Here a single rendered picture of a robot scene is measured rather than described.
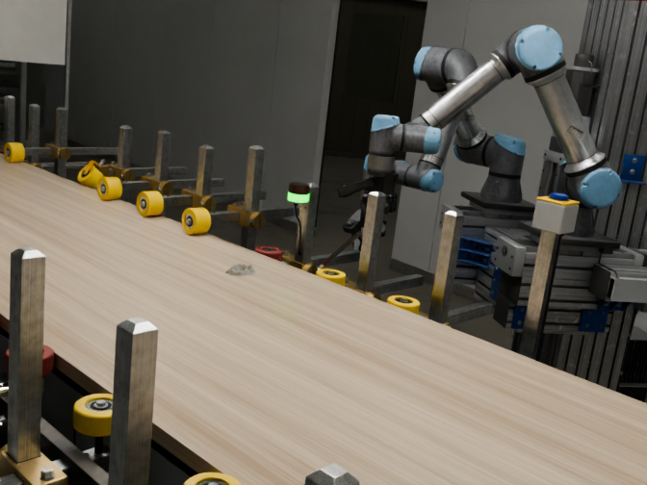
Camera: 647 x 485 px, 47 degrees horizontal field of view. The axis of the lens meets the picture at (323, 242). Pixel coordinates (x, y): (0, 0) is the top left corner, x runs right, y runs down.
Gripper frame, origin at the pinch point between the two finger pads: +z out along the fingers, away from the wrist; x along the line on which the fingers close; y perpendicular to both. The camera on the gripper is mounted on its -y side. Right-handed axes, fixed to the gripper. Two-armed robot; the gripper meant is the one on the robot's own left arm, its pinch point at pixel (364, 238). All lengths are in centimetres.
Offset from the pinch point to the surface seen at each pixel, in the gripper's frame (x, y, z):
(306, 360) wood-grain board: -76, 18, 8
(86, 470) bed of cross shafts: -121, 4, 14
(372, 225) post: -12.7, 6.2, -6.6
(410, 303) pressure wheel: -28.8, 24.0, 7.3
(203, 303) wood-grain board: -62, -14, 7
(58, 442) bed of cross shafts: -117, -5, 14
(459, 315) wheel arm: -4.9, 31.5, 14.9
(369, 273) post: -12.3, 6.9, 6.8
